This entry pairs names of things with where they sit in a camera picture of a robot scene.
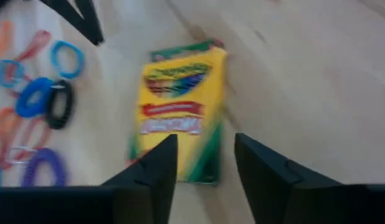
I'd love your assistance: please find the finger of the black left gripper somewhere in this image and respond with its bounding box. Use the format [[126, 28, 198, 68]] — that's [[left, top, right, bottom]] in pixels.
[[39, 0, 102, 47], [77, 0, 105, 47]]

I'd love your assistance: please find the purple coil wristband keyring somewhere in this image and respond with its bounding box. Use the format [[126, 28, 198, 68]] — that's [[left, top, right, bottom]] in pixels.
[[5, 146, 69, 187]]

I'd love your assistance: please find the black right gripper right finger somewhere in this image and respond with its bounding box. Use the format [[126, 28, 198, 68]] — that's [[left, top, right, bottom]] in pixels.
[[234, 133, 341, 224]]

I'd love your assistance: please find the yellow crayon box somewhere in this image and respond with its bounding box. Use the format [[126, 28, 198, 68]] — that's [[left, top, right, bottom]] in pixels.
[[126, 39, 227, 187]]

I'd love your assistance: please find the black coil wristband keyring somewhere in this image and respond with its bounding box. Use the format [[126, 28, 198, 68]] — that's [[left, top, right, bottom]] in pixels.
[[45, 80, 75, 130]]

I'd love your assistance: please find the blue coil wristband keyring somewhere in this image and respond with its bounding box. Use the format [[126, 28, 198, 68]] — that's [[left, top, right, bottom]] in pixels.
[[15, 77, 56, 119]]

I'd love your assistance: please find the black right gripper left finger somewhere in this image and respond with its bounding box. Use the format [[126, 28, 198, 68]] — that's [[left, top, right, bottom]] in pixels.
[[102, 134, 178, 224]]

